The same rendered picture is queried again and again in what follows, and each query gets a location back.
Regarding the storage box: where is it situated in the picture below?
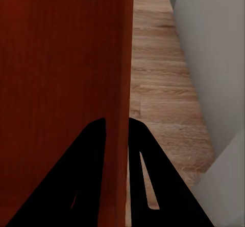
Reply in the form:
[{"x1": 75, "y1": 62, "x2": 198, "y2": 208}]
[{"x1": 0, "y1": 0, "x2": 134, "y2": 227}]

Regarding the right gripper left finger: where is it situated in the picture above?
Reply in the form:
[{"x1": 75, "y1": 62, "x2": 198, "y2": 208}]
[{"x1": 5, "y1": 118, "x2": 106, "y2": 227}]

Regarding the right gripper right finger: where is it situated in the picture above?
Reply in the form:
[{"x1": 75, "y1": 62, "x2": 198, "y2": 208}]
[{"x1": 128, "y1": 118, "x2": 214, "y2": 227}]

